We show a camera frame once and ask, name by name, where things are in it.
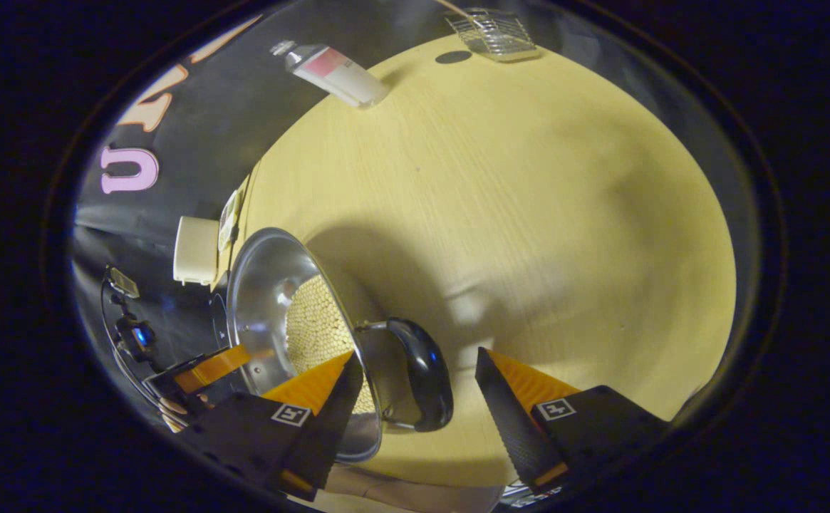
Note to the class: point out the small dark disc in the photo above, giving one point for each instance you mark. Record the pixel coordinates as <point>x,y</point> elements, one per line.
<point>454,57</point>

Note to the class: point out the camera on stand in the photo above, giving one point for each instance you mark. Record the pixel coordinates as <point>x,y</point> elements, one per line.
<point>133,331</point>

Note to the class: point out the black induction cooktop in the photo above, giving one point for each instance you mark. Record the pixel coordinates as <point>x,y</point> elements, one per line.
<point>219,320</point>

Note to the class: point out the white toaster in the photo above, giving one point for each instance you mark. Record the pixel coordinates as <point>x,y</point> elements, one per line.
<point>196,251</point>

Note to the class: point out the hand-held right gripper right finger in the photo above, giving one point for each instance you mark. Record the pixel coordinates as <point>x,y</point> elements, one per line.
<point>507,420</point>

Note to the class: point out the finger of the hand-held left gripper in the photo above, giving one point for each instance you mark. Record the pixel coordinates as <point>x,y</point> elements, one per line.
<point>211,367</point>

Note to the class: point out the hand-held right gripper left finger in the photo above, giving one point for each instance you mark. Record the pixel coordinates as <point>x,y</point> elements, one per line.
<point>325,420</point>

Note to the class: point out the pile of soybeans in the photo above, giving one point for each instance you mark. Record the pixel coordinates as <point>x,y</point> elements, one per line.
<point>315,320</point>

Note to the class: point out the clear bottle with pink label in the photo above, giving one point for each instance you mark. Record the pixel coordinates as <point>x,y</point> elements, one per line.
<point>340,71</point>

